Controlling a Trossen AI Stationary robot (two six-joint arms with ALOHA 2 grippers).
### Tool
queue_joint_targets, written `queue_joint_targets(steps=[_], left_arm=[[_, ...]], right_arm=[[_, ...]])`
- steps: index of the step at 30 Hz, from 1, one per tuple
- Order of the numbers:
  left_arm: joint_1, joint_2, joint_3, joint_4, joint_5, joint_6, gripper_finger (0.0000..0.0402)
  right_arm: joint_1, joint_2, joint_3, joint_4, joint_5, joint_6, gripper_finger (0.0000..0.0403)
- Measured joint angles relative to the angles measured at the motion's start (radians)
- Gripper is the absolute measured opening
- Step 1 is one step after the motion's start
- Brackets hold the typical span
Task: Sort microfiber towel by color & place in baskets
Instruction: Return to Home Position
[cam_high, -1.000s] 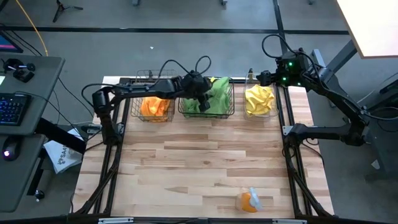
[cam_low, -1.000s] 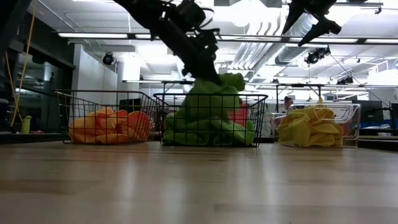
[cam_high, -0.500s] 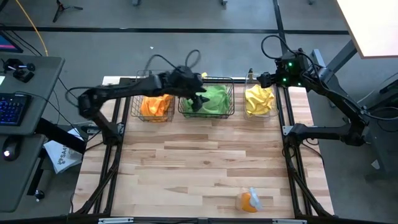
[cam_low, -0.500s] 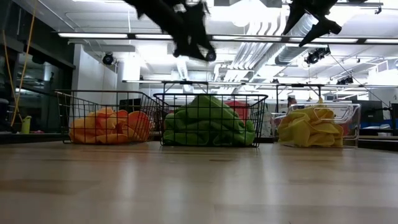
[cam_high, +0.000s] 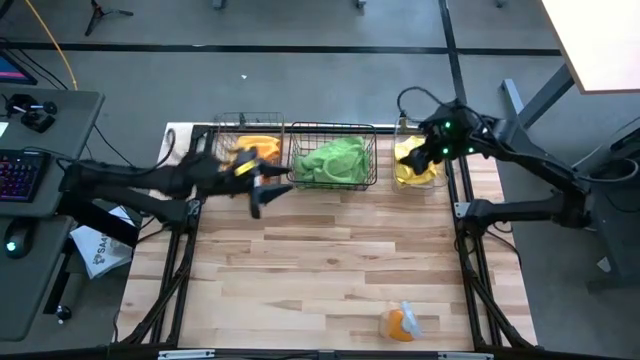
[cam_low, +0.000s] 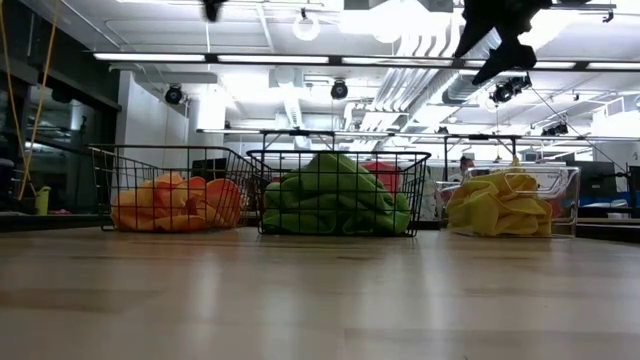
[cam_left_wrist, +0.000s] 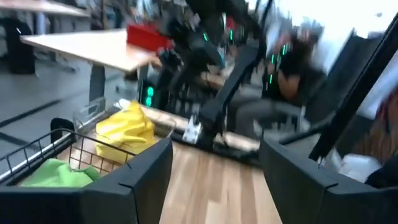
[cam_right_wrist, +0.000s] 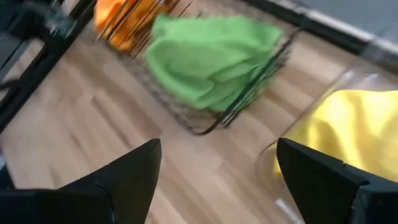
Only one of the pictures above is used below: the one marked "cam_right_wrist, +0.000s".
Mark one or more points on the yellow microfiber towel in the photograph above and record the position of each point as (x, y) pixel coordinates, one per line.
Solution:
(357, 130)

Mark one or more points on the black table edge frame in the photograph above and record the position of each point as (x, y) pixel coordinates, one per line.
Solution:
(323, 32)

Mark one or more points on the orange microfiber towel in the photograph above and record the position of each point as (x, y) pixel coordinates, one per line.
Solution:
(105, 15)

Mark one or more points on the silver aluminium rail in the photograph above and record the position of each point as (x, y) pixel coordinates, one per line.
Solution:
(382, 46)

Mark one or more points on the clear plastic bin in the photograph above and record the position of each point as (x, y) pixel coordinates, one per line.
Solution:
(345, 79)

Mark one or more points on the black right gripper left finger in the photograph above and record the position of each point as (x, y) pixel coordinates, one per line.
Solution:
(124, 180)

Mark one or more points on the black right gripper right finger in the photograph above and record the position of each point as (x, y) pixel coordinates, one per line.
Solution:
(323, 193)

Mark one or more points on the black table side frame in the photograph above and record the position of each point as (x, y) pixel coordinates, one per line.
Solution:
(46, 59)

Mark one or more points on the green microfiber towel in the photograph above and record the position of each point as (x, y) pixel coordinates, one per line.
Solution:
(211, 62)

